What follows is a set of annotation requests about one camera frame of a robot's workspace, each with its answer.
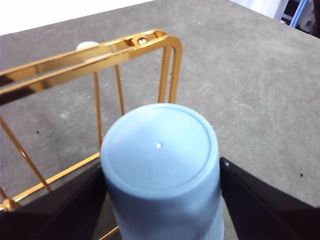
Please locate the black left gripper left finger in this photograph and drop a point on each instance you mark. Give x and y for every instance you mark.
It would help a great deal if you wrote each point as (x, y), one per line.
(55, 215)

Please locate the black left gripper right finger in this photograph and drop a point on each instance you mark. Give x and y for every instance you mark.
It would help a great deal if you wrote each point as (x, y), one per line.
(265, 210)

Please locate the blue ribbed plastic cup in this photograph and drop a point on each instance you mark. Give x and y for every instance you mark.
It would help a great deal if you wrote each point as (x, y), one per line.
(160, 165)

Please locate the grey metal equipment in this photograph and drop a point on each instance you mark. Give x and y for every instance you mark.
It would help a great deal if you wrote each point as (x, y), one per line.
(310, 23)

